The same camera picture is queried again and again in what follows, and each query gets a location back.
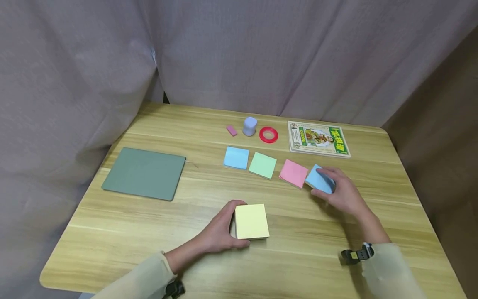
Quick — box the person's right hand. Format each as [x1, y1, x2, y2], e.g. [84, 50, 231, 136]
[310, 167, 375, 221]

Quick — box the person's left hand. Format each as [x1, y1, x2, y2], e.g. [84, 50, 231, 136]
[193, 200, 251, 255]

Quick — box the blue sticky note pad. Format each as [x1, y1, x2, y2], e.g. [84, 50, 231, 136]
[223, 146, 250, 171]
[305, 164, 336, 194]

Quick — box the yellow sticky note pad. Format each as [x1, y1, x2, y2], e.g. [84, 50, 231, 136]
[234, 203, 271, 240]

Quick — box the person's right forearm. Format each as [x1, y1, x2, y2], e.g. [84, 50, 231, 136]
[351, 210, 430, 299]

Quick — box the person's left forearm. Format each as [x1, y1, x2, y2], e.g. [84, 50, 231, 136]
[91, 238, 205, 299]

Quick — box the pink sticky note pad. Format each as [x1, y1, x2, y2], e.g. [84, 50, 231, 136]
[278, 159, 309, 189]

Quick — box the illustrated book with green cover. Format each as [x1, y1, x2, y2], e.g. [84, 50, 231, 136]
[287, 120, 351, 159]

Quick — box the green sticky note pad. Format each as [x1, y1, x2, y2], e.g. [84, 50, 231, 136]
[248, 152, 278, 180]

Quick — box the black wrist band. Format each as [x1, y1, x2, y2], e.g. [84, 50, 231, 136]
[340, 243, 375, 265]
[164, 280, 186, 299]

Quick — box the red tape roll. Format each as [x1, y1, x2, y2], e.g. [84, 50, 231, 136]
[259, 127, 280, 144]

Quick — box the small lavender cylinder container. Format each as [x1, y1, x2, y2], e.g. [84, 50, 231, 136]
[242, 117, 258, 137]

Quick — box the grey-green rectangular mat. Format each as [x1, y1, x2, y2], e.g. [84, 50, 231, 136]
[101, 147, 187, 202]

